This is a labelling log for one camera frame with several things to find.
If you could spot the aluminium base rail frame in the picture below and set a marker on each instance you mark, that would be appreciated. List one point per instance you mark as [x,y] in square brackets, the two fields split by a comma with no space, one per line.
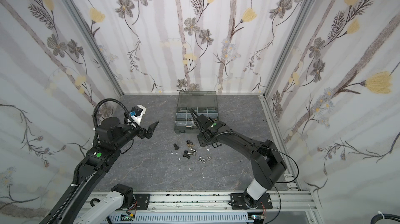
[283,207]

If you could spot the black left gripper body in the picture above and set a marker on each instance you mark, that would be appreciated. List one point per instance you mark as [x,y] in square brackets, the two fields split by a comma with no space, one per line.
[141,134]

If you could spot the white slotted cable duct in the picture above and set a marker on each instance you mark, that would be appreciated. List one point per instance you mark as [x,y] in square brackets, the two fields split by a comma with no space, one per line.
[181,218]

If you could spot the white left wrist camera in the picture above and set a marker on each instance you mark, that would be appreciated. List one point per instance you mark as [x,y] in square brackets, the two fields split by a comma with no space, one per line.
[136,114]

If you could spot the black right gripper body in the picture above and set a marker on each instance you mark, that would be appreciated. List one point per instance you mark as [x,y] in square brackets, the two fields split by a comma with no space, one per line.
[203,124]

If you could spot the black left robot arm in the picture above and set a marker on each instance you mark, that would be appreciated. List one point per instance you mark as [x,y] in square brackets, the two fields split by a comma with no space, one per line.
[110,137]

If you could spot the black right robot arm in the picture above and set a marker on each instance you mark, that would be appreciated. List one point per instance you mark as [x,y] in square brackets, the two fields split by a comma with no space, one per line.
[266,160]

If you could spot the green plastic compartment organizer box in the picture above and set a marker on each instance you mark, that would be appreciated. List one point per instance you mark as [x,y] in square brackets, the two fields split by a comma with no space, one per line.
[203,102]

